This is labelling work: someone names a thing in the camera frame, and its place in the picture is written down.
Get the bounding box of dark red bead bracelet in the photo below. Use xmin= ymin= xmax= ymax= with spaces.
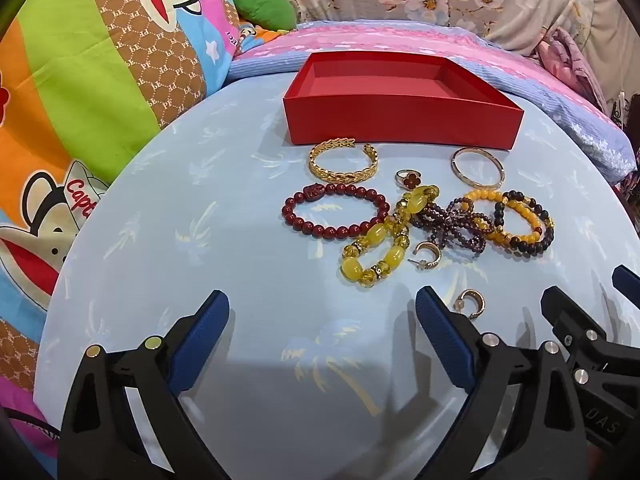
xmin=281 ymin=183 xmax=391 ymax=240

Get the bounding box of rose gold bangle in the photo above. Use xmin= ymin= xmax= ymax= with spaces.
xmin=451 ymin=147 xmax=506 ymax=191

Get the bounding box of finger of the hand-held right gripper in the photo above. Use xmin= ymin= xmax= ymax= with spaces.
xmin=541 ymin=285 xmax=640 ymax=458
xmin=612 ymin=264 xmax=640 ymax=307

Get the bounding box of yellow amber chunky bead bracelet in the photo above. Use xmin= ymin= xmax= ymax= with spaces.
xmin=339 ymin=185 xmax=441 ymax=291

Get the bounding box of purple cloth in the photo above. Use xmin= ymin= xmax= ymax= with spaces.
xmin=537 ymin=27 xmax=608 ymax=111

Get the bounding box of gold ring with red clover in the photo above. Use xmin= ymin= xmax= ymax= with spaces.
xmin=395 ymin=169 xmax=423 ymax=191

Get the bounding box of pink floral pillow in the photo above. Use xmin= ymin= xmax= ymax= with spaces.
xmin=227 ymin=20 xmax=638 ymax=183

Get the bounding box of cartoon monkey blanket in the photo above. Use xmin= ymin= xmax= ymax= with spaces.
xmin=0 ymin=0 xmax=246 ymax=461

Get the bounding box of gold leaf cuff bracelet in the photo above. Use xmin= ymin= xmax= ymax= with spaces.
xmin=307 ymin=136 xmax=379 ymax=179

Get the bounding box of black and gold bead bracelet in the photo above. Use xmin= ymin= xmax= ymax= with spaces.
xmin=494 ymin=190 xmax=556 ymax=258

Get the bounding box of red cardboard box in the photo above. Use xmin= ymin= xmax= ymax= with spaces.
xmin=281 ymin=51 xmax=525 ymax=152

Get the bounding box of black cable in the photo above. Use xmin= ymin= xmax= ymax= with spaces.
xmin=0 ymin=407 xmax=62 ymax=442

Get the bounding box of green pillow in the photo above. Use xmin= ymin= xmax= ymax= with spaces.
xmin=230 ymin=0 xmax=297 ymax=31

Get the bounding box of dark purple garnet bead bracelet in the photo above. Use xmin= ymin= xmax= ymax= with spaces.
xmin=410 ymin=197 xmax=493 ymax=258

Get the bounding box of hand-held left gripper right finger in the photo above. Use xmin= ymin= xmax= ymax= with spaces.
xmin=415 ymin=286 xmax=601 ymax=480

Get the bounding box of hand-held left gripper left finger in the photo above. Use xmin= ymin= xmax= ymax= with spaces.
xmin=59 ymin=289 xmax=236 ymax=480

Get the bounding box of gold hoop earring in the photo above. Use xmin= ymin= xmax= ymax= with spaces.
xmin=407 ymin=241 xmax=441 ymax=272
xmin=453 ymin=288 xmax=486 ymax=320

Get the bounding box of orange round bead bracelet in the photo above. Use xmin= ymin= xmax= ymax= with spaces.
xmin=462 ymin=189 xmax=543 ymax=248

